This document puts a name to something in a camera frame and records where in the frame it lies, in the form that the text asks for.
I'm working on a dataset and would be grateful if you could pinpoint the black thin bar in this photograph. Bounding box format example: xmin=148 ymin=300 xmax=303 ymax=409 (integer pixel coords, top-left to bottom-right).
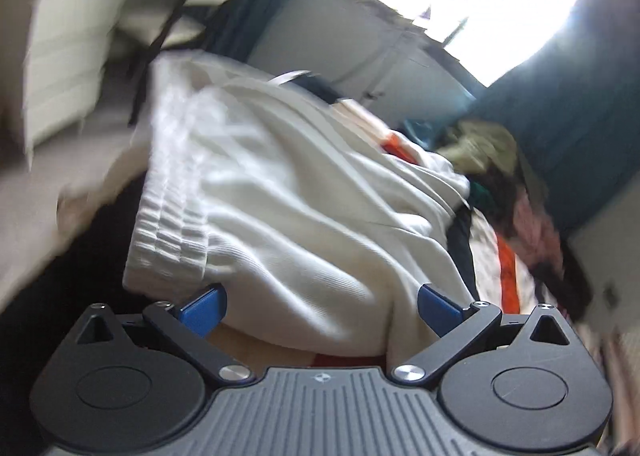
xmin=126 ymin=0 xmax=243 ymax=128

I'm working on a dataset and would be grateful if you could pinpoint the yellow-green knitted cloth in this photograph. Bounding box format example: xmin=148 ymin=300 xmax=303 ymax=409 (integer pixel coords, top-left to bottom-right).
xmin=436 ymin=118 xmax=547 ymax=197

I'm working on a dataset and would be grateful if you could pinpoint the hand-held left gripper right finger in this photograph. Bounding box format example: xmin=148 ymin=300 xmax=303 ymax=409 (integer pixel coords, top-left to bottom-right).
xmin=391 ymin=282 xmax=572 ymax=384

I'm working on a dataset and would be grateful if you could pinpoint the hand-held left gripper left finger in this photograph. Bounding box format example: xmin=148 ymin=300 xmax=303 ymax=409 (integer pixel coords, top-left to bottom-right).
xmin=75 ymin=282 xmax=256 ymax=384

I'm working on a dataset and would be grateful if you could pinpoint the white ribbed garment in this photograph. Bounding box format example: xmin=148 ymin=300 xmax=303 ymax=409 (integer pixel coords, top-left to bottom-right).
xmin=122 ymin=56 xmax=473 ymax=359

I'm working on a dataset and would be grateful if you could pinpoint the striped blanket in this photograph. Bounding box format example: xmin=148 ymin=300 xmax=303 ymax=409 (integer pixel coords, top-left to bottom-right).
xmin=210 ymin=96 xmax=536 ymax=369

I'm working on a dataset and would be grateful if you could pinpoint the pile of dark clothes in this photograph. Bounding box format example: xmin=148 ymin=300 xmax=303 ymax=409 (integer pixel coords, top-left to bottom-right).
xmin=470 ymin=163 xmax=593 ymax=319

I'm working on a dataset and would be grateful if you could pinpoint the pink cloth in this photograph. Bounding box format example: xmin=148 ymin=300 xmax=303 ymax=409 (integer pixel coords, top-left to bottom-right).
xmin=515 ymin=193 xmax=563 ymax=264

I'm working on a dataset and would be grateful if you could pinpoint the white drawer cabinet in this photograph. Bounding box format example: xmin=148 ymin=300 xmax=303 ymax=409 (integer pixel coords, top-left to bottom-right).
xmin=22 ymin=0 xmax=283 ymax=152

